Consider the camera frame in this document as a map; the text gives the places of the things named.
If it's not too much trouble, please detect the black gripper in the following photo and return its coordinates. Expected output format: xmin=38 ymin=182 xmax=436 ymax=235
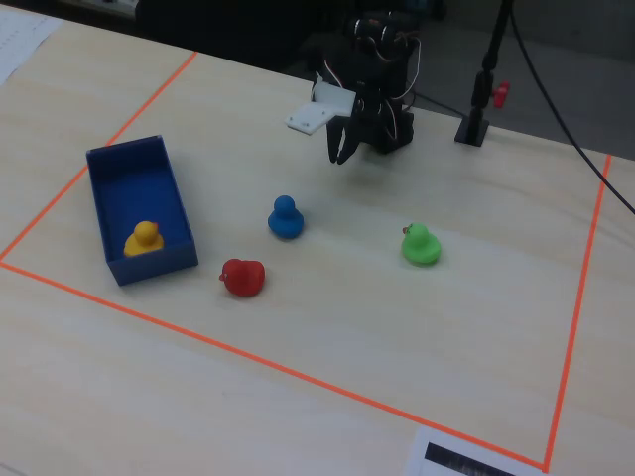
xmin=325 ymin=81 xmax=396 ymax=166

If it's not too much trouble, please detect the yellow rubber duck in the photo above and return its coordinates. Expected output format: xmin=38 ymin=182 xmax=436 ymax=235
xmin=122 ymin=220 xmax=166 ymax=258

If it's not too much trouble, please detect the blue rubber duck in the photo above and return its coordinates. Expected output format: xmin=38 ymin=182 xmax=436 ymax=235
xmin=267 ymin=194 xmax=306 ymax=241

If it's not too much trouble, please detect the green rubber duck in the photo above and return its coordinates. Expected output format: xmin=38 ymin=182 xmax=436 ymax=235
xmin=400 ymin=222 xmax=444 ymax=268

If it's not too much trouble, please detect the red rubber duck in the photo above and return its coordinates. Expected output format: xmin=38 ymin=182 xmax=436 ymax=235
xmin=219 ymin=258 xmax=267 ymax=298

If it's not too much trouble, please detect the blue plastic box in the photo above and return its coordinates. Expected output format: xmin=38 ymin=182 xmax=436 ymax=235
xmin=85 ymin=134 xmax=200 ymax=288

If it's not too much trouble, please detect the orange tape strip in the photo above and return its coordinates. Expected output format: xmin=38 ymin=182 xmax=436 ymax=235
xmin=0 ymin=260 xmax=550 ymax=472
xmin=0 ymin=51 xmax=199 ymax=263
xmin=543 ymin=154 xmax=612 ymax=472

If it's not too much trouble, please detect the white paper with black bar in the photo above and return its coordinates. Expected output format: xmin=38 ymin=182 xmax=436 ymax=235
xmin=402 ymin=425 xmax=547 ymax=476

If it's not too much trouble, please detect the white printed paper sheet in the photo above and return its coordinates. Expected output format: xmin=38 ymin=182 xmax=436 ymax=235
xmin=0 ymin=9 xmax=64 ymax=86

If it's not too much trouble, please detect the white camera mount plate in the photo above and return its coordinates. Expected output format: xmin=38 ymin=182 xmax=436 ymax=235
xmin=284 ymin=80 xmax=358 ymax=137

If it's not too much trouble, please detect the black power cable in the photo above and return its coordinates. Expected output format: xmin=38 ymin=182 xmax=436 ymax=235
xmin=411 ymin=91 xmax=470 ymax=118

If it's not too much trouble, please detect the long black cable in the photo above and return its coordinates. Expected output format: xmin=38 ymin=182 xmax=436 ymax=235
xmin=508 ymin=0 xmax=635 ymax=215

